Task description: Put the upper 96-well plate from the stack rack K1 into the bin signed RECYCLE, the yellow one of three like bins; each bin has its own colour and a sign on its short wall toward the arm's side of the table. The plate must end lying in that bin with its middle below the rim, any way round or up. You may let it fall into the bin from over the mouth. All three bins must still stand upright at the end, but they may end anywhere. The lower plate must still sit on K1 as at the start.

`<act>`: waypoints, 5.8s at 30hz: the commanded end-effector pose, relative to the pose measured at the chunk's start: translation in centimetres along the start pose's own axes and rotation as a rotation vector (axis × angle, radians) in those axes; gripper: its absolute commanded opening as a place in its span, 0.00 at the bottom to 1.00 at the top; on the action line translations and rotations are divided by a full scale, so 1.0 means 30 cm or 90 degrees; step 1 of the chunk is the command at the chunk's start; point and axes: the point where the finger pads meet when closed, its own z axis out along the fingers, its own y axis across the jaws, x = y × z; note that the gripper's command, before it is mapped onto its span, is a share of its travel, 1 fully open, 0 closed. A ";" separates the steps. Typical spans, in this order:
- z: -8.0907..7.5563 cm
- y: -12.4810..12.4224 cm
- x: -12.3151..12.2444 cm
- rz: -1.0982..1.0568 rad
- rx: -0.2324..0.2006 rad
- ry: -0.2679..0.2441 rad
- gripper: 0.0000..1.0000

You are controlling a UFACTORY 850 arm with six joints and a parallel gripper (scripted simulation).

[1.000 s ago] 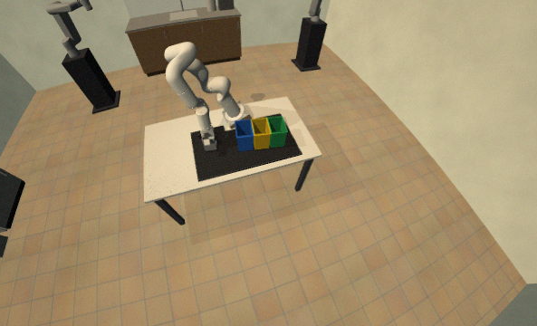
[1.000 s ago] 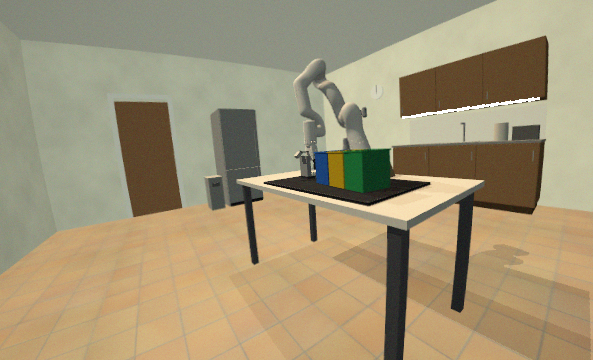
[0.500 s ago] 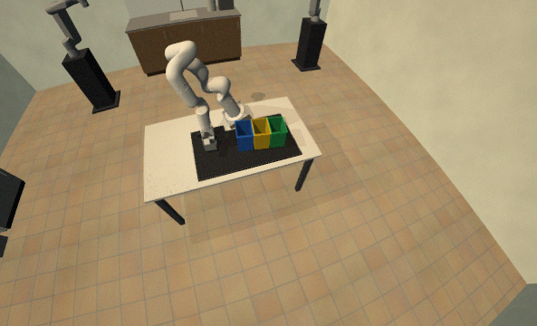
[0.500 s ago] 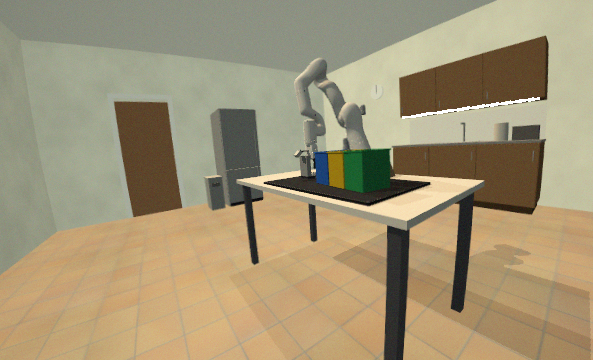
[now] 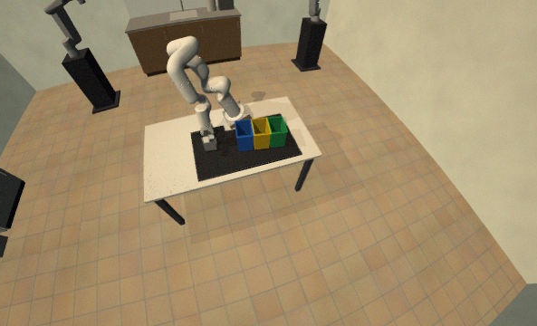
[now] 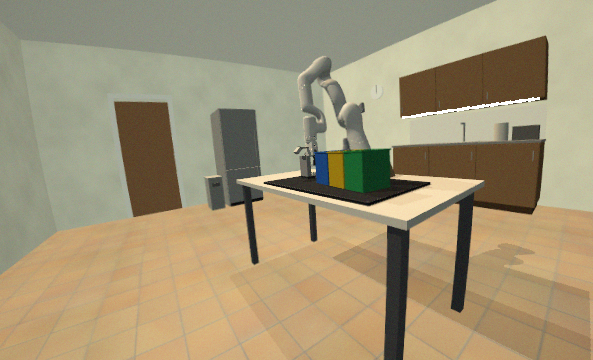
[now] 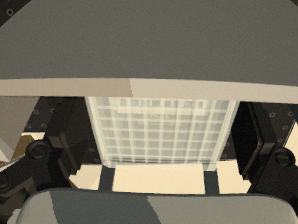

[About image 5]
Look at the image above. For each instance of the yellow open bin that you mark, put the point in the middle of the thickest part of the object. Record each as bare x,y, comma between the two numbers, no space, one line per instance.
261,126

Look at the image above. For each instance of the green bin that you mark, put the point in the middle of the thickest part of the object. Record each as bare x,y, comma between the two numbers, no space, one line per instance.
277,125

